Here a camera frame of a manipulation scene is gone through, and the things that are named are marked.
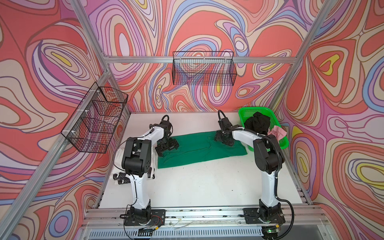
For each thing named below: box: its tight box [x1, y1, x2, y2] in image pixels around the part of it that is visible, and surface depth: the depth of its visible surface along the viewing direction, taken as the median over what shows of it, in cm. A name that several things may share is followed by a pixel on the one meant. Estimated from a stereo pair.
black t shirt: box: [244, 111, 271, 136], surface depth 103 cm
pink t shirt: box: [267, 125, 288, 142], surface depth 99 cm
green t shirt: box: [157, 131, 248, 169], surface depth 98 cm
